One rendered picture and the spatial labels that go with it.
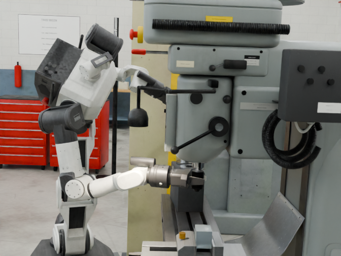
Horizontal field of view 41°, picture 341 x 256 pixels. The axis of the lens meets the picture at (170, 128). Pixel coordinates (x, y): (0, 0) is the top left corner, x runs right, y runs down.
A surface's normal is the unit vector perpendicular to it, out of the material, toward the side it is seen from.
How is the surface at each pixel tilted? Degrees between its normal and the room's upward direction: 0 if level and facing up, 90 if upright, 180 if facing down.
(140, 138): 90
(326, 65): 90
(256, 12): 90
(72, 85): 57
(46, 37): 90
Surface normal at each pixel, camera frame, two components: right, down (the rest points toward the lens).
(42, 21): 0.04, 0.16
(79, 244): 0.32, 0.38
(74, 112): 0.93, -0.11
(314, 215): -0.62, 0.08
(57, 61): 0.29, -0.40
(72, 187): -0.25, 0.11
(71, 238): 0.28, 0.59
